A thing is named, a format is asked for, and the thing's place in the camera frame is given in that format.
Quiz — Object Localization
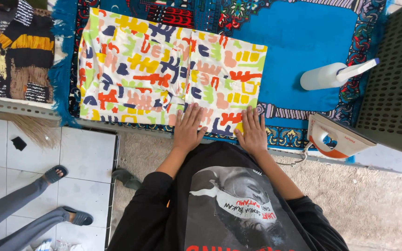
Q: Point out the person's left hand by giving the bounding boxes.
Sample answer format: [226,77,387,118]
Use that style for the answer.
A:
[172,102,209,154]

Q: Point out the person's right hand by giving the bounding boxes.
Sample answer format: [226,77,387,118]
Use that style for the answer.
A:
[234,106,269,158]

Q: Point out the colourful patterned shirt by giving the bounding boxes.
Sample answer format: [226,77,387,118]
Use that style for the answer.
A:
[77,8,268,137]

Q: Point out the grey-green loose sandal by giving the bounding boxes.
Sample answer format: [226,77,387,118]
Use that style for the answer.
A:
[112,168,142,191]

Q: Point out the person's black printed t-shirt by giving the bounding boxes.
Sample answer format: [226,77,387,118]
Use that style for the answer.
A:
[107,141,350,251]

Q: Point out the white and orange clothes iron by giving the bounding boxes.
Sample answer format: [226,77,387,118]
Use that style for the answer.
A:
[307,112,377,160]

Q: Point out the white plastic spray bottle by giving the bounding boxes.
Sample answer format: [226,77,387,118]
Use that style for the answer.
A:
[300,58,380,91]

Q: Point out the blue patterned fringed rug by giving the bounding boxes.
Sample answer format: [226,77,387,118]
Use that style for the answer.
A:
[48,0,394,151]

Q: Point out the beige textured floor mat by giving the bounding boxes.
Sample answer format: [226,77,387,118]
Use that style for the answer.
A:
[110,132,402,251]

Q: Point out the green perforated plastic basket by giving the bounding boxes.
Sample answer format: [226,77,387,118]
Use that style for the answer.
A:
[355,0,402,160]

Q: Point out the straw broom bristles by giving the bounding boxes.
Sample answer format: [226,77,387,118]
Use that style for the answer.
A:
[0,112,63,149]

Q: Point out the small black scrap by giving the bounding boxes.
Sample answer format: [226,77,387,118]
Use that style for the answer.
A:
[11,136,28,152]

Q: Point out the heap of plastic wrappers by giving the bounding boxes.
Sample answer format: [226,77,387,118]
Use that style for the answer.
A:
[33,238,87,251]

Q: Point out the brown black yellow patterned cloth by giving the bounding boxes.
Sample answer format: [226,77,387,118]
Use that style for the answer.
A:
[0,0,56,105]

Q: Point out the grey iron power cord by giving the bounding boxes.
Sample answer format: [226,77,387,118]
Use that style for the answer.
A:
[276,142,314,167]

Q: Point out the grey metal table frame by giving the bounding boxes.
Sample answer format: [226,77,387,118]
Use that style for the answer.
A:
[0,96,371,168]

